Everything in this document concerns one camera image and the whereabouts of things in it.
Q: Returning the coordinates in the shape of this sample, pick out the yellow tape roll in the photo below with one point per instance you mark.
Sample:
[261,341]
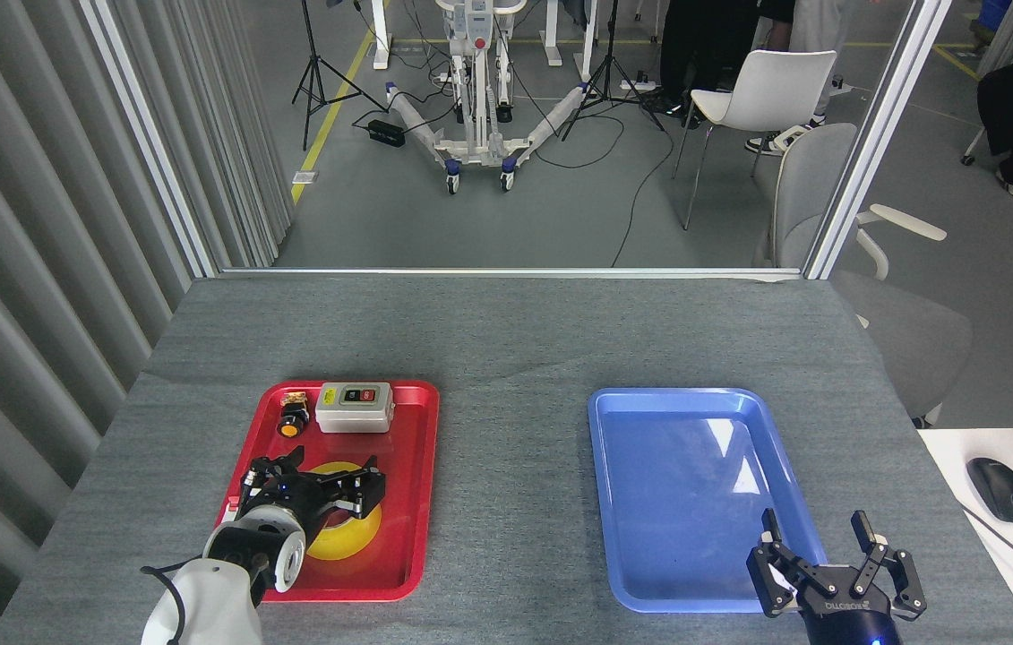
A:
[352,540]

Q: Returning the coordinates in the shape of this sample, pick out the white stand on wheels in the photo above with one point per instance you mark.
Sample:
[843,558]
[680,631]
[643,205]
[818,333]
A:
[473,134]

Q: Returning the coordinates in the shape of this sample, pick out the blue plastic tray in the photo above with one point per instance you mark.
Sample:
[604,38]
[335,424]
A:
[667,484]

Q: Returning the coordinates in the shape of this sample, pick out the white power strip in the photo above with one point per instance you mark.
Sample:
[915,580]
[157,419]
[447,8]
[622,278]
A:
[637,86]

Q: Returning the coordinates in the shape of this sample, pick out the yellow push button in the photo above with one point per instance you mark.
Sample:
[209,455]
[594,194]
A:
[293,423]

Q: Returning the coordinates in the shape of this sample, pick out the black tripod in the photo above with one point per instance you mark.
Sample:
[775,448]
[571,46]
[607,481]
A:
[611,67]
[318,72]

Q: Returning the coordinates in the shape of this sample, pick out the black power adapter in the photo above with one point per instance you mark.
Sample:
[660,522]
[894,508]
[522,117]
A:
[386,133]

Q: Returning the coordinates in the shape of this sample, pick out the grey switch box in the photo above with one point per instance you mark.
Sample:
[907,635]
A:
[354,408]

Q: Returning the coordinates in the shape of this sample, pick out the silver frame rail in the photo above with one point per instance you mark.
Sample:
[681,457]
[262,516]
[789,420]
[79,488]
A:
[506,271]

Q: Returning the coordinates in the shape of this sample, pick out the silver frame post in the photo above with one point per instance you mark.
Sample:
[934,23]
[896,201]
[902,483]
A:
[878,134]
[148,134]

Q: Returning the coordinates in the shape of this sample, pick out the grey floor plate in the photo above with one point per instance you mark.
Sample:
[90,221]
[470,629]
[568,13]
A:
[305,178]

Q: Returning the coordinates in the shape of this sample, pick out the white plastic chair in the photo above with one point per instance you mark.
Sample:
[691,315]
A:
[775,85]

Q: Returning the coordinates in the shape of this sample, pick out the white desk leg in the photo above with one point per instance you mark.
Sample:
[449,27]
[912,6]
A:
[591,36]
[553,36]
[381,45]

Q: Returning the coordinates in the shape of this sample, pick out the grey office chair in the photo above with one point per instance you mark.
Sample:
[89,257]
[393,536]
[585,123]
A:
[815,179]

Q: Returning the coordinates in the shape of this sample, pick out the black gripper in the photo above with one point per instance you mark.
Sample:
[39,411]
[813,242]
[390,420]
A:
[291,502]
[851,618]

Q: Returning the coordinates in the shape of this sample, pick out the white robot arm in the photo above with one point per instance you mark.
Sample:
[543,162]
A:
[210,600]

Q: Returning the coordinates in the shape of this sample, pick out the white desk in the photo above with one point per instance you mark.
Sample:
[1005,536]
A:
[954,457]

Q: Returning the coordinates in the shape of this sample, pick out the red plastic tray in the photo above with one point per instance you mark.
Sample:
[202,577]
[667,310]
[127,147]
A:
[407,484]

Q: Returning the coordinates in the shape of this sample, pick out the black computer mouse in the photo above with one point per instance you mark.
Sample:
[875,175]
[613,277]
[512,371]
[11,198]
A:
[999,488]

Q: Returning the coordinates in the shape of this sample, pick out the blue bin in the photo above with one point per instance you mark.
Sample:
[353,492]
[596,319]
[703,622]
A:
[997,16]

